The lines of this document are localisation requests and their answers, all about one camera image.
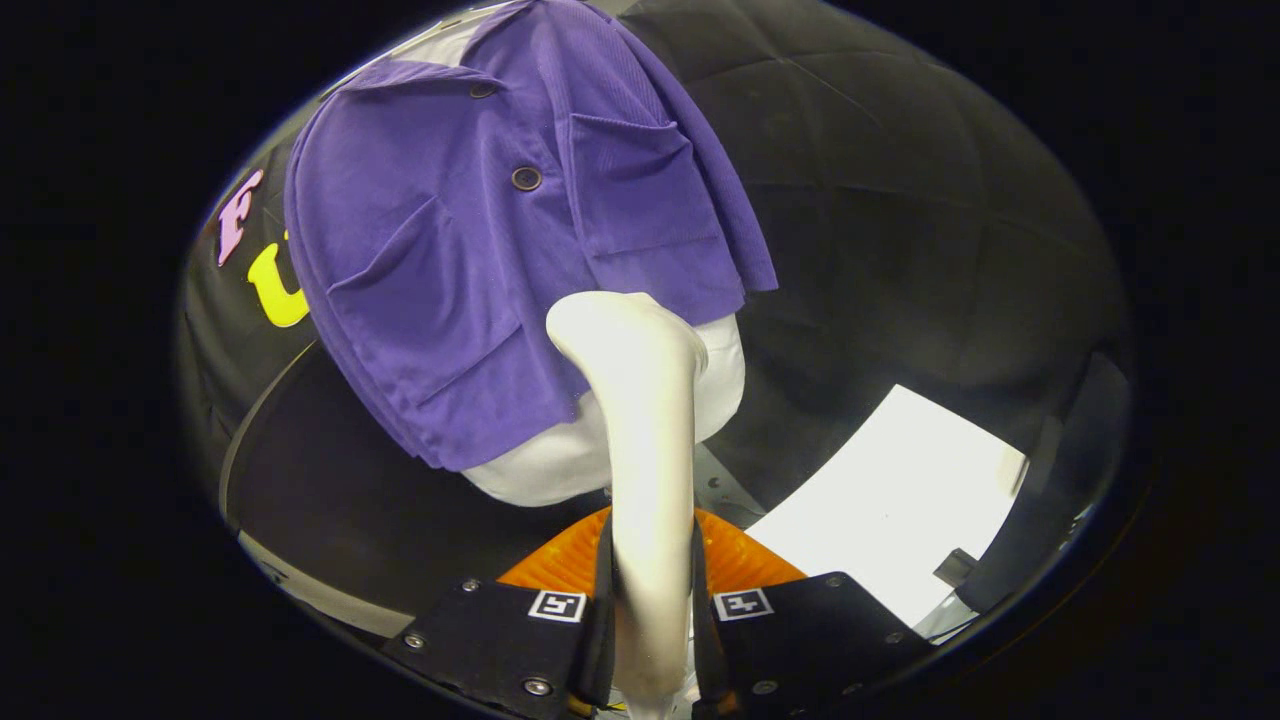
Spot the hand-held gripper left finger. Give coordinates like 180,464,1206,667
378,508,619,720

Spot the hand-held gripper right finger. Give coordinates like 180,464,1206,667
693,508,936,720

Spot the white garment steamer head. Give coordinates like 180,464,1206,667
546,290,709,701

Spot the purple jacket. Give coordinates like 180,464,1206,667
284,0,779,473

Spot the white floor sheet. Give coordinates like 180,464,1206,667
745,385,1029,629

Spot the small dark block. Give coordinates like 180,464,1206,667
933,548,981,589

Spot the white mannequin torso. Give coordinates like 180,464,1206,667
385,5,747,508

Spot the grey cabinet with dark top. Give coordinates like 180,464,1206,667
218,340,611,641

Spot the black backdrop cloth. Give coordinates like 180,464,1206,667
178,0,1136,611

